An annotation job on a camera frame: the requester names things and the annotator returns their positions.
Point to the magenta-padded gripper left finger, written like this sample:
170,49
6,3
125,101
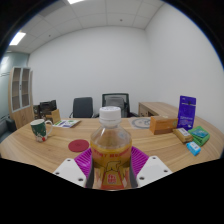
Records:
71,170

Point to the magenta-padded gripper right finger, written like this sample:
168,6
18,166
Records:
151,168

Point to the orange drink bottle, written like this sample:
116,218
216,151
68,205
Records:
111,150

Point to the flat round red coaster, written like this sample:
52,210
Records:
78,145

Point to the orange-brown cardboard box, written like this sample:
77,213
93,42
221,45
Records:
163,125

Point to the small tan box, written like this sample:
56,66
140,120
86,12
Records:
182,134

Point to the printed sticker leaflet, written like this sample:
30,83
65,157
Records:
66,123

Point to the green and white mug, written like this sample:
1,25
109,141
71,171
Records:
40,130

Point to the green flat box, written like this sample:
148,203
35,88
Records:
200,135

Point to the black office chair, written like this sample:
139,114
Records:
82,107

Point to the purple standing pouch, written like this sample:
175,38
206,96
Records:
186,113

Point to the dark printed box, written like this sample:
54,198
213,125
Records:
47,106

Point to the small dark upright box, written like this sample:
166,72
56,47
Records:
36,111

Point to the grey mesh office chair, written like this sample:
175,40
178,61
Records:
118,101

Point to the dark sofa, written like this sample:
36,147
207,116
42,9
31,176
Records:
6,128

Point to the wooden shelf cabinet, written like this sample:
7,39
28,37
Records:
21,100

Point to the rectangular ceiling light panel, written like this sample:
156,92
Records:
75,1
17,38

